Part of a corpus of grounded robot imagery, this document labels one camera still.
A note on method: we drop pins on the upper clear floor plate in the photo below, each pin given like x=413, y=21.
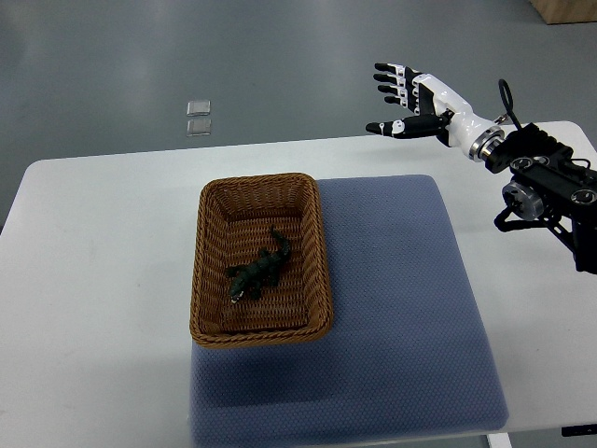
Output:
x=198, y=108

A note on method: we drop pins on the lower clear floor plate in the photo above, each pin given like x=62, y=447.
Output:
x=199, y=127

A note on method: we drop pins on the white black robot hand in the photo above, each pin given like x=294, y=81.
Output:
x=436, y=111

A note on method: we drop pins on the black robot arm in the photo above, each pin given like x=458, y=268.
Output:
x=550, y=188

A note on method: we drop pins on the clear floor plate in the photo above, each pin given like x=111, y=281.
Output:
x=198, y=108
x=199, y=127

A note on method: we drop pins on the brown wicker basket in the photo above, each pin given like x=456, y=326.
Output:
x=234, y=219

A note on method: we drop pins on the brown cardboard box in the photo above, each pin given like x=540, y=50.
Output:
x=565, y=11

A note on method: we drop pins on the black table control panel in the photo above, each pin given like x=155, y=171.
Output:
x=578, y=431

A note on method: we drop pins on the dark green toy crocodile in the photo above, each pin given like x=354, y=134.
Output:
x=247, y=280

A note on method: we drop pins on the blue-grey textured mat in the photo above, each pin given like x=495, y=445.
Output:
x=407, y=355

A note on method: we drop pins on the white table leg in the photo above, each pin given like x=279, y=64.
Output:
x=499, y=440

